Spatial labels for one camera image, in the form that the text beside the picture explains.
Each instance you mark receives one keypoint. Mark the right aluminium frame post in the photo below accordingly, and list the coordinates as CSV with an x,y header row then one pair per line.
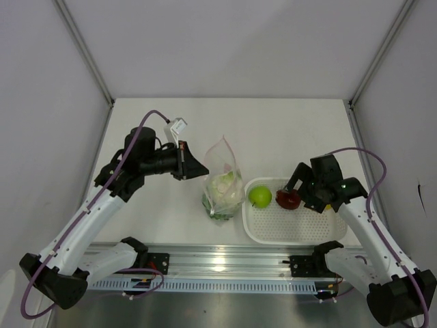
x,y
395,28

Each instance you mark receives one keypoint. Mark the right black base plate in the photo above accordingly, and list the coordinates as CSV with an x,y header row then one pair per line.
x,y
306,266

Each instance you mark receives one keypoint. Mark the aluminium frame post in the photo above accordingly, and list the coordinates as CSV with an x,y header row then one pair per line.
x,y
395,28
78,40

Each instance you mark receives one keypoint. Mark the pale green cabbage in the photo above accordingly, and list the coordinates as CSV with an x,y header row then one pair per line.
x,y
225,188

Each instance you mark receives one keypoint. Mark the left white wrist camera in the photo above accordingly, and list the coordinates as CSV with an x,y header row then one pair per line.
x,y
173,129

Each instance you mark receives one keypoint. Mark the white perforated plastic basket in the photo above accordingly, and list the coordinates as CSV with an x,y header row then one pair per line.
x,y
274,225

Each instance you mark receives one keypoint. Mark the aluminium mounting rail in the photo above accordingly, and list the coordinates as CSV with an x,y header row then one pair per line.
x,y
260,262

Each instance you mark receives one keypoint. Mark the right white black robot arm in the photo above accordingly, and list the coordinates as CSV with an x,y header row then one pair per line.
x,y
394,287

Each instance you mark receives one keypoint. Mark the clear pink zip top bag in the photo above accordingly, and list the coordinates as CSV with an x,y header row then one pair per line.
x,y
220,159

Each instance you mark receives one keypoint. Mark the green lettuce leaf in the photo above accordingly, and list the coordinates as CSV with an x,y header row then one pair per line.
x,y
219,211

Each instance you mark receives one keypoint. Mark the white slotted cable duct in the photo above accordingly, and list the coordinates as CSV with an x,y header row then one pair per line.
x,y
136,284

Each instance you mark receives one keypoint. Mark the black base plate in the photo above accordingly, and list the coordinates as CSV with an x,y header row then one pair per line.
x,y
156,261
306,266

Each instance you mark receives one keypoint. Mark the left aluminium frame post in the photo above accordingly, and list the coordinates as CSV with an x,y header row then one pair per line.
x,y
78,40

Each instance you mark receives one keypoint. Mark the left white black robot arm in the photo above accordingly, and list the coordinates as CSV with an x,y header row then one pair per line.
x,y
60,271

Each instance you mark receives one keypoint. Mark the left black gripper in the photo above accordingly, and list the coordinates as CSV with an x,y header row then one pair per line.
x,y
188,166

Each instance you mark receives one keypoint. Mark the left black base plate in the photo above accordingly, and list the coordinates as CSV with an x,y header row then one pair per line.
x,y
156,261

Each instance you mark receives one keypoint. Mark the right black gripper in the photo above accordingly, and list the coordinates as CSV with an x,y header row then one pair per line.
x,y
302,173

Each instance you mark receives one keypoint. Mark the green apple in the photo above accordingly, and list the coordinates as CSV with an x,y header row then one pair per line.
x,y
260,196

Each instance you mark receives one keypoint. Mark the red apple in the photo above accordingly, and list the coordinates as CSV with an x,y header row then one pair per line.
x,y
289,200

